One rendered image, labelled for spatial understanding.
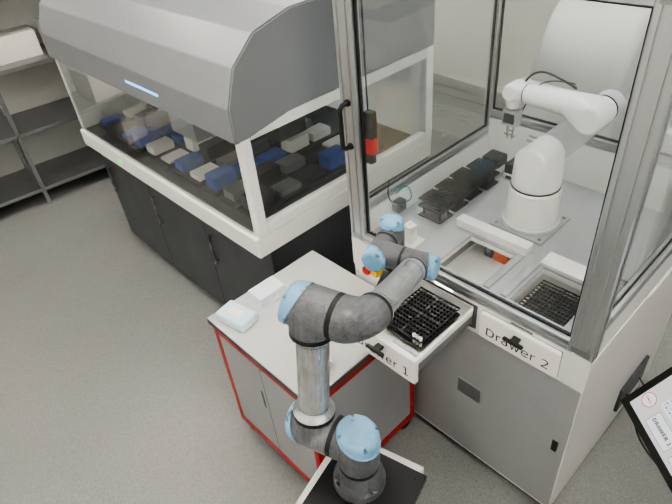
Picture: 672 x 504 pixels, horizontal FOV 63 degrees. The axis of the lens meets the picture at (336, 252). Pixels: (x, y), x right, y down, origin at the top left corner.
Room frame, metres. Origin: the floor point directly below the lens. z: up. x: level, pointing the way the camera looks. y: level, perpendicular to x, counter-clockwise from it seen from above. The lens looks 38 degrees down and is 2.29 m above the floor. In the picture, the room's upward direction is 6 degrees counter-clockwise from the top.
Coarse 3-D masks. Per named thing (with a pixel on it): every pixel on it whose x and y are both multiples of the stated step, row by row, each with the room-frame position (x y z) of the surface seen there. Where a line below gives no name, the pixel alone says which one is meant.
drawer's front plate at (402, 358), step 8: (376, 336) 1.28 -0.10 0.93; (360, 344) 1.34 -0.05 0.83; (384, 344) 1.25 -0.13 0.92; (392, 344) 1.24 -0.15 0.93; (368, 352) 1.31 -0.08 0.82; (384, 352) 1.25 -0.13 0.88; (392, 352) 1.22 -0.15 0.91; (400, 352) 1.20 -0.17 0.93; (384, 360) 1.25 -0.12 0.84; (392, 360) 1.22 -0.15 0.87; (400, 360) 1.20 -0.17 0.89; (408, 360) 1.17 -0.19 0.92; (416, 360) 1.16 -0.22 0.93; (392, 368) 1.22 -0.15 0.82; (400, 368) 1.20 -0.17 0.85; (408, 368) 1.17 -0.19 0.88; (416, 368) 1.15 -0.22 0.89; (408, 376) 1.17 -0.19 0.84; (416, 376) 1.15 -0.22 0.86
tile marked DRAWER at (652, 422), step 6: (660, 414) 0.82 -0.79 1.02; (648, 420) 0.82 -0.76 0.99; (654, 420) 0.81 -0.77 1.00; (660, 420) 0.80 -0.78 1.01; (648, 426) 0.81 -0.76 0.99; (654, 426) 0.80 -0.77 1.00; (660, 426) 0.79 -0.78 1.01; (666, 426) 0.78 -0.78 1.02; (654, 432) 0.78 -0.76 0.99; (660, 432) 0.78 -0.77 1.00; (666, 432) 0.77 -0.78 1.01; (660, 438) 0.76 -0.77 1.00; (666, 438) 0.76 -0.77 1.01; (660, 444) 0.75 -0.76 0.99; (666, 444) 0.74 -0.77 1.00; (666, 450) 0.73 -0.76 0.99
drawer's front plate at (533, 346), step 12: (480, 324) 1.33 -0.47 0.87; (492, 324) 1.30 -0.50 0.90; (504, 324) 1.27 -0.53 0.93; (528, 336) 1.21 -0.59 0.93; (504, 348) 1.26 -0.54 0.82; (516, 348) 1.23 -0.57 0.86; (528, 348) 1.19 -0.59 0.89; (540, 348) 1.16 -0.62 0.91; (552, 348) 1.15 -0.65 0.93; (528, 360) 1.19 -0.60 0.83; (540, 360) 1.16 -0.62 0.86; (552, 360) 1.13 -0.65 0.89; (552, 372) 1.12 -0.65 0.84
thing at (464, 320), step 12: (432, 288) 1.54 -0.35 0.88; (456, 300) 1.45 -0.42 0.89; (468, 312) 1.38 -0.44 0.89; (456, 324) 1.33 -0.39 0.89; (468, 324) 1.37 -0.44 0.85; (384, 336) 1.36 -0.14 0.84; (396, 336) 1.36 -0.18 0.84; (444, 336) 1.28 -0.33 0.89; (456, 336) 1.32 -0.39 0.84; (432, 348) 1.24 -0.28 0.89; (420, 360) 1.20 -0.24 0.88
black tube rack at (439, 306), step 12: (420, 288) 1.53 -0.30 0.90; (408, 300) 1.47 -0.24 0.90; (420, 300) 1.46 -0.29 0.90; (432, 300) 1.45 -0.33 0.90; (444, 300) 1.45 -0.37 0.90; (396, 312) 1.41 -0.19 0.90; (408, 312) 1.41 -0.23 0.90; (420, 312) 1.40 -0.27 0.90; (432, 312) 1.42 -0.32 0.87; (444, 312) 1.38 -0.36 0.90; (456, 312) 1.41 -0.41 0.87; (408, 324) 1.35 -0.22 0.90; (420, 324) 1.34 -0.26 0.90; (432, 324) 1.33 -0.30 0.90; (444, 324) 1.36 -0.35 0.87; (408, 336) 1.32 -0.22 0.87; (432, 336) 1.31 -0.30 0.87; (420, 348) 1.26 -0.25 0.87
